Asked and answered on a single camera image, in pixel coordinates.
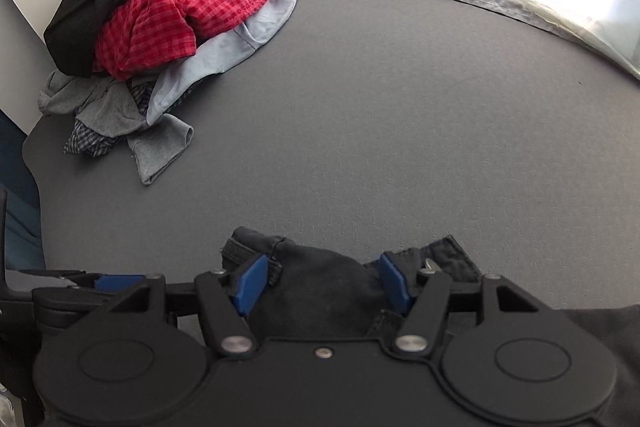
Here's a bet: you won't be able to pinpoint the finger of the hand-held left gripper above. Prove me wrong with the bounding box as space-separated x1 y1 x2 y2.
20 269 152 334

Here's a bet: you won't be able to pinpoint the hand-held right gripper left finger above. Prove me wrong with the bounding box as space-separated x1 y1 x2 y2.
105 253 271 361

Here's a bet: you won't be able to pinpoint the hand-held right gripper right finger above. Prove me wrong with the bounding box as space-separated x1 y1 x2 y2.
378 251 544 359

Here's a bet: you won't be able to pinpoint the black pants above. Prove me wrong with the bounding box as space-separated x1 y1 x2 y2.
220 227 640 427

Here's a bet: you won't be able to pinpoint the blue cloth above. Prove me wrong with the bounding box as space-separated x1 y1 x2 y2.
0 109 47 272

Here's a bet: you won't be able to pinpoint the dark plaid garment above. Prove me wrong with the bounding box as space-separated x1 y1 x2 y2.
63 79 198 159

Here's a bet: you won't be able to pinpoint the grey garment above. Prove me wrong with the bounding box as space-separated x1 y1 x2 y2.
39 70 195 186

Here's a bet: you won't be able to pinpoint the grey mat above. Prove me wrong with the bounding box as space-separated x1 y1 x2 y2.
21 0 640 344

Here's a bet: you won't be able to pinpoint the light blue garment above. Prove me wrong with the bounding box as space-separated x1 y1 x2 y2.
146 0 300 126

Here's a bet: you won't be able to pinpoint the red checkered shirt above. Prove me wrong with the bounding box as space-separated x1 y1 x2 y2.
92 0 282 81

